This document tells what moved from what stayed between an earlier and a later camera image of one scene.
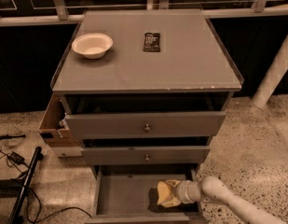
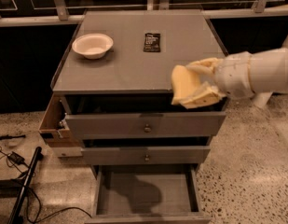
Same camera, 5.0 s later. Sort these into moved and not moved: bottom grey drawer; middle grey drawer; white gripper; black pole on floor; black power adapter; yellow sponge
Moved: white gripper; yellow sponge
Not moved: bottom grey drawer; black power adapter; middle grey drawer; black pole on floor
